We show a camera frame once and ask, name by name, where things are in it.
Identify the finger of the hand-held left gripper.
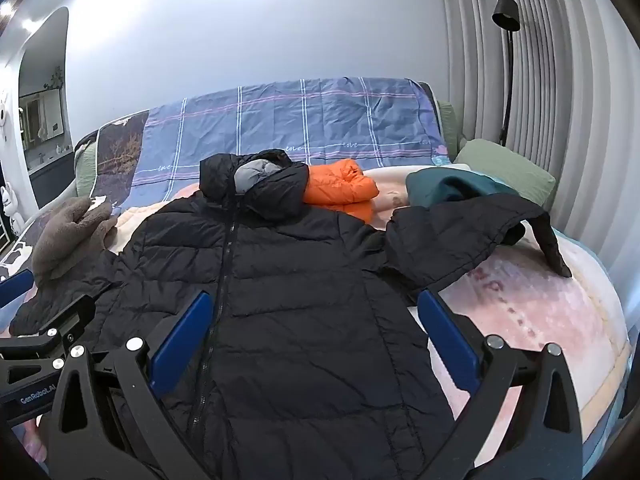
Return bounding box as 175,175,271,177
0,294,98,392
0,269,35,307

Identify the grey-brown fleece garment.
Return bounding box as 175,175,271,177
31,196,118,288

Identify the grey pleated curtain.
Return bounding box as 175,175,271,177
437,0,626,271

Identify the person's left hand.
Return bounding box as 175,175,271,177
15,417,50,468

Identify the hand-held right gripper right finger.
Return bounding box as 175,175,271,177
416,289,585,480

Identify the black floor lamp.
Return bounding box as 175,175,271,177
491,0,522,148

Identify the large green pillow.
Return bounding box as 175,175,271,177
452,138,557,211

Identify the white cat figurine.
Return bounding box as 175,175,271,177
0,185,26,235

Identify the blue plaid pillow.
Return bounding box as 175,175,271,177
127,76,453,206

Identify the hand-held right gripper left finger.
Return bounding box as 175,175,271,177
47,290,216,480

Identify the arched wall mirror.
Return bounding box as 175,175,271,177
17,7,76,181

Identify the orange puffer jacket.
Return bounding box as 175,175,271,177
302,158,379,224

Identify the teal jacket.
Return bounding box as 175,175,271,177
405,167,526,248

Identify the black puffer jacket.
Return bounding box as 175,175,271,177
9,149,573,480

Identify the dark tree print cloth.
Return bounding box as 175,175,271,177
90,110,151,207

